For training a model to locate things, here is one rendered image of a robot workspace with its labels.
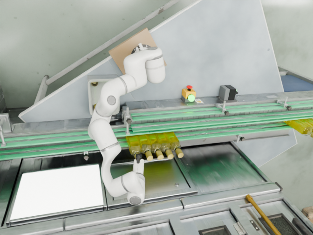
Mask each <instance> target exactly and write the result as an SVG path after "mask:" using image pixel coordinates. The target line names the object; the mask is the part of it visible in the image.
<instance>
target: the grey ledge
mask: <svg viewBox="0 0 313 235"><path fill-rule="evenodd" d="M289 130H290V129H288V130H279V131H267V132H258V133H249V134H242V137H244V138H245V140H244V141H250V140H258V139H266V138H278V137H286V136H289V135H288V133H289ZM228 141H234V142H237V137H236V135H231V136H223V137H214V138H202V139H193V140H184V141H180V145H181V146H182V147H183V146H192V145H203V144H212V143H220V142H228Z"/></svg>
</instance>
